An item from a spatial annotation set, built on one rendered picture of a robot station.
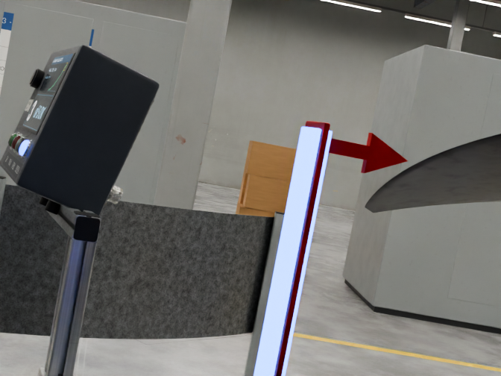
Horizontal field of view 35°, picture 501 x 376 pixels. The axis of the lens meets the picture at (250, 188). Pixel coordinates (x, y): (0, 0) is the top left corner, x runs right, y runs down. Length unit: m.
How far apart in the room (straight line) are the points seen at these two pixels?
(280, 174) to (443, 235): 2.43
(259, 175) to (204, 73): 3.90
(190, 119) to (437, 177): 4.25
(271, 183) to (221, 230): 6.13
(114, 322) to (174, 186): 2.50
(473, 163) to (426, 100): 6.20
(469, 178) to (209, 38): 4.29
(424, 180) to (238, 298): 2.10
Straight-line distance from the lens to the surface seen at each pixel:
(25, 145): 1.01
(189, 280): 2.45
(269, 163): 8.58
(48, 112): 0.99
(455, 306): 6.93
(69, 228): 0.97
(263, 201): 8.60
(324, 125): 0.44
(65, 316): 0.97
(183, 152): 4.77
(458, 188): 0.58
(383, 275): 6.72
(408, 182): 0.55
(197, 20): 4.82
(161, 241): 2.35
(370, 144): 0.47
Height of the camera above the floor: 1.17
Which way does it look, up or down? 3 degrees down
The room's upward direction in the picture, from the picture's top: 11 degrees clockwise
